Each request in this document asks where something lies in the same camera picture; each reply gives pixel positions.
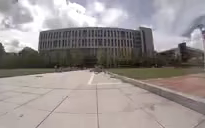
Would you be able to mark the vehicle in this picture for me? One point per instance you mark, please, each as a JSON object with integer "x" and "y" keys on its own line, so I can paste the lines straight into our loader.
{"x": 61, "y": 69}
{"x": 98, "y": 69}

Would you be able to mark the row of trees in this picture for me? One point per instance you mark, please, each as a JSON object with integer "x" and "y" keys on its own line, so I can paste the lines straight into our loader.
{"x": 116, "y": 59}

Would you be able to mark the white painted line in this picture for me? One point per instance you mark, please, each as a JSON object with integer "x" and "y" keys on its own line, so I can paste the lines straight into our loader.
{"x": 91, "y": 79}

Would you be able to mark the large grey curved building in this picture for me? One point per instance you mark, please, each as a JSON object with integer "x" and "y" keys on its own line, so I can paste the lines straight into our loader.
{"x": 96, "y": 41}

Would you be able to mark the pale concrete slab pavement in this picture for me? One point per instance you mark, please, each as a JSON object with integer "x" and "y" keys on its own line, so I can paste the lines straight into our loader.
{"x": 90, "y": 103}

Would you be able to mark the grass lawn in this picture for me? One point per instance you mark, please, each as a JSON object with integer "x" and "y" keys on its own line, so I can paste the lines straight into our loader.
{"x": 13, "y": 72}
{"x": 150, "y": 71}

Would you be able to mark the grey concrete kerb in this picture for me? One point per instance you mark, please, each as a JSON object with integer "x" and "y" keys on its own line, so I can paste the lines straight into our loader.
{"x": 170, "y": 93}

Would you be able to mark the dark building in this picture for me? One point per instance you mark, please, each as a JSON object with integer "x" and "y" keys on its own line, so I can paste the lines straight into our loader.
{"x": 183, "y": 51}

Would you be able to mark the reddish paved ground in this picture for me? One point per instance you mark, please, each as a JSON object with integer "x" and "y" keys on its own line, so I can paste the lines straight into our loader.
{"x": 190, "y": 85}

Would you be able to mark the dark green trees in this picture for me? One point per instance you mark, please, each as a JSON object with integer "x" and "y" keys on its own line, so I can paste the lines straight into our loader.
{"x": 10, "y": 56}

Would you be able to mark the pale pole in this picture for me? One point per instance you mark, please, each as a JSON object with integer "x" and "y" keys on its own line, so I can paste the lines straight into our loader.
{"x": 204, "y": 58}

